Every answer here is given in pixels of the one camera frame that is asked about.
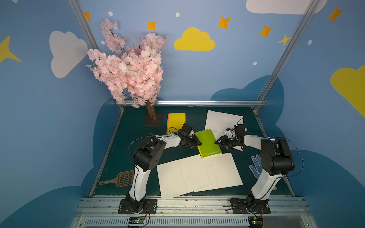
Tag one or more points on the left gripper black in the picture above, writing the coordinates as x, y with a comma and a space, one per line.
189, 139

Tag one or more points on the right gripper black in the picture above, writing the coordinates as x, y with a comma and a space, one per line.
228, 141

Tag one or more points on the green cover notebook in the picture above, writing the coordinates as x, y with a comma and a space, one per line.
208, 147

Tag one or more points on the yellow cover notebook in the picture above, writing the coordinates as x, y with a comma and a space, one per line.
175, 121

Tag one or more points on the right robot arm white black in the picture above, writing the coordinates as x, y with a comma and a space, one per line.
276, 161

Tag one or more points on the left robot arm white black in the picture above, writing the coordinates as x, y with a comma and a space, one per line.
146, 158

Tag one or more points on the open notebook far right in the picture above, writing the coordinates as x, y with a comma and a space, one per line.
222, 124

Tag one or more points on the open notebook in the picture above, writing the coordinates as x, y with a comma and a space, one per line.
182, 176
222, 172
222, 124

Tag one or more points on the open notebook front right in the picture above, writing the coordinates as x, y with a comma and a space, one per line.
222, 172

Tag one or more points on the open notebook front left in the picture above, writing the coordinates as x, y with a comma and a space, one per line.
182, 176

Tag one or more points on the brown litter scoop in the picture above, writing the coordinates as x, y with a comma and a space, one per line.
123, 179

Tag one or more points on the right controller board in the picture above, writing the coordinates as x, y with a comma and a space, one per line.
255, 222

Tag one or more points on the controller board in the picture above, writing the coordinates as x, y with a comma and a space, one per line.
255, 222
136, 221

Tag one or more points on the pink cherry blossom tree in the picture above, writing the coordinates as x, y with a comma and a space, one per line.
133, 72

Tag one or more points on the left controller board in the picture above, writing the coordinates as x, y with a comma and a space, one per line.
136, 221

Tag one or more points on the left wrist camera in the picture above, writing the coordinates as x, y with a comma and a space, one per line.
187, 129

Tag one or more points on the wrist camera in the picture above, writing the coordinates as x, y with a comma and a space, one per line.
187, 129
236, 130

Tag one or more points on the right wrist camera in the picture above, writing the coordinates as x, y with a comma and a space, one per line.
236, 130

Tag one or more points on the aluminium rail back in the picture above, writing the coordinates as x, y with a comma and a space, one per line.
220, 103

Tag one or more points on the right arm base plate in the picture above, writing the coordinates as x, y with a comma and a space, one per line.
249, 206

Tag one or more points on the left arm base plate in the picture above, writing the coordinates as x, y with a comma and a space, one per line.
148, 206

